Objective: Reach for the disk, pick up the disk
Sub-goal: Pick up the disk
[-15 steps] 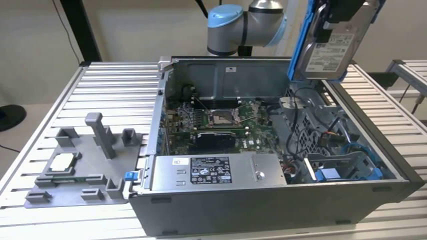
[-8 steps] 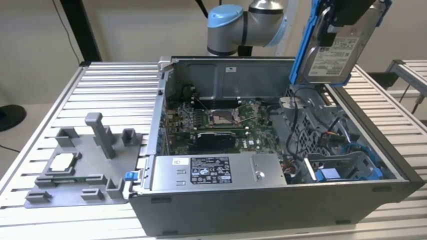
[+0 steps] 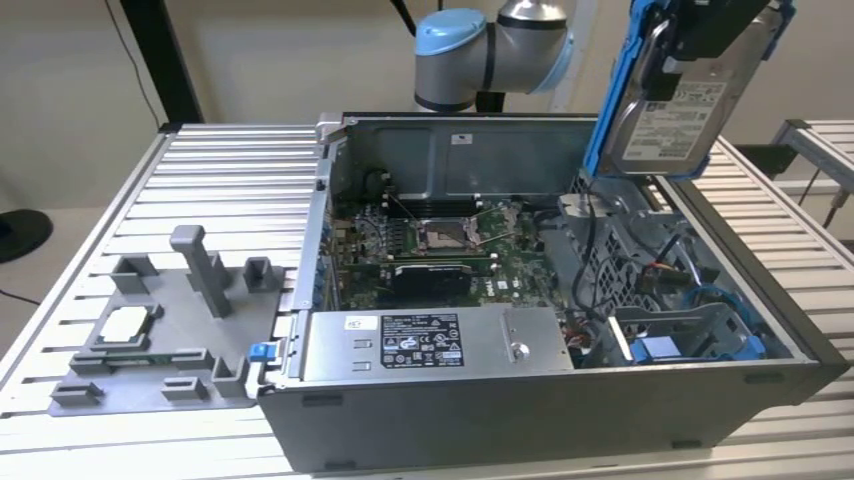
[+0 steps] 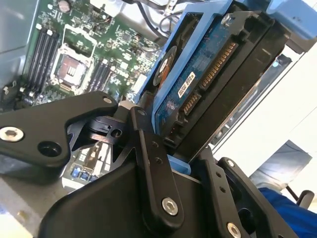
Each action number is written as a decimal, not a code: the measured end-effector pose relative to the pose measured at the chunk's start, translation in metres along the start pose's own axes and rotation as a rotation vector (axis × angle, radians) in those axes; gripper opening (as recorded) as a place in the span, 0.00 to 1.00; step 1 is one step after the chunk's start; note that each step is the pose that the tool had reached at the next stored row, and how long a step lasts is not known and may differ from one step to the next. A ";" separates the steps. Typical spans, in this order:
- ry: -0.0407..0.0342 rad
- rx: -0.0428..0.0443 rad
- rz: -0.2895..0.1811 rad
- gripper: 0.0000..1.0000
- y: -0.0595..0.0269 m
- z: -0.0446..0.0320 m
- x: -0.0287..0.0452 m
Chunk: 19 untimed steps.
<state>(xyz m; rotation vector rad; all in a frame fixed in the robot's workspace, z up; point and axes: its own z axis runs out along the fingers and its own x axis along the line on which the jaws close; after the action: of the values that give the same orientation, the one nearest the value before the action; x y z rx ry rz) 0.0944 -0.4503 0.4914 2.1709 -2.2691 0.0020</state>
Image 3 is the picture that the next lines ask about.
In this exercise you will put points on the black expansion slot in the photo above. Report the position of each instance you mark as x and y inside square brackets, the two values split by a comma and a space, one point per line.
[441, 257]

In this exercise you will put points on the black upright post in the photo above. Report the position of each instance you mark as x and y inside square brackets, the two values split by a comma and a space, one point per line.
[167, 60]

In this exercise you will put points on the silver power supply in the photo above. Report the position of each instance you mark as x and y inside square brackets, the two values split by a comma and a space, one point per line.
[494, 345]

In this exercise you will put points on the green motherboard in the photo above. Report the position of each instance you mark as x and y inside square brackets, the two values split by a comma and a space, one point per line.
[521, 280]

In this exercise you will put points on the silver CPU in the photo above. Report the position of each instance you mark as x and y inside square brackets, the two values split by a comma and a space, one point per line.
[123, 325]

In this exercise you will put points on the black RAM slots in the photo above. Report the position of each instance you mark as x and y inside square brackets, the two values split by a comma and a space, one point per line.
[434, 205]

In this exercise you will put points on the hard disk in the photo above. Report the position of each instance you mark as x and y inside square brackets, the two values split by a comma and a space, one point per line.
[674, 135]

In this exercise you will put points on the CPU socket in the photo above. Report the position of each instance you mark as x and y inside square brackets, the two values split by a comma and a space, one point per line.
[444, 235]

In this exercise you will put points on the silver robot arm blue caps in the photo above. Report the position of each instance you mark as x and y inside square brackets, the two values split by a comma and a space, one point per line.
[454, 65]

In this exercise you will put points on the grey parts rack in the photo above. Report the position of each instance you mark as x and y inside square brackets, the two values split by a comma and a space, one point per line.
[181, 345]

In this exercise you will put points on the silver metal bracket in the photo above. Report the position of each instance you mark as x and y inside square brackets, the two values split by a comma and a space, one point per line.
[580, 206]

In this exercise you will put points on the blue disk carrier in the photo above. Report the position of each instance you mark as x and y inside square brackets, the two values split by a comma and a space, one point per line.
[657, 350]

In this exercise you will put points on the black heatsink block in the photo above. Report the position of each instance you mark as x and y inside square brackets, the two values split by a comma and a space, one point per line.
[430, 285]

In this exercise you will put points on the open grey PC case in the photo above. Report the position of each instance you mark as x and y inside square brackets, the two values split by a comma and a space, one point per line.
[468, 425]

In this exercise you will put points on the aluminium side table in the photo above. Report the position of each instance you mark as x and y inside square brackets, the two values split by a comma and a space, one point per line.
[824, 145]

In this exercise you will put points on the black round base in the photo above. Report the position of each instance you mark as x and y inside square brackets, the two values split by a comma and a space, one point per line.
[23, 235]

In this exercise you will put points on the green RAM stick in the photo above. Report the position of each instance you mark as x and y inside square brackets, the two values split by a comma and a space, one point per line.
[161, 358]

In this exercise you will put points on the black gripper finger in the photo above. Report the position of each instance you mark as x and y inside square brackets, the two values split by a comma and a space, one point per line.
[666, 82]

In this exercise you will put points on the black power supply label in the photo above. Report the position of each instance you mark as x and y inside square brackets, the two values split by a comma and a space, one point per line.
[421, 340]

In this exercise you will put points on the blue case latch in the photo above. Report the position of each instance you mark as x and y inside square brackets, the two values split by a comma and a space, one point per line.
[261, 351]

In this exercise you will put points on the grey disk bay cage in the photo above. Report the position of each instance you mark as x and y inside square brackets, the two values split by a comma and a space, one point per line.
[628, 280]

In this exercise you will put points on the black box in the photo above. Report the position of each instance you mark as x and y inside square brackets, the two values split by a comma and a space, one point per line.
[764, 160]

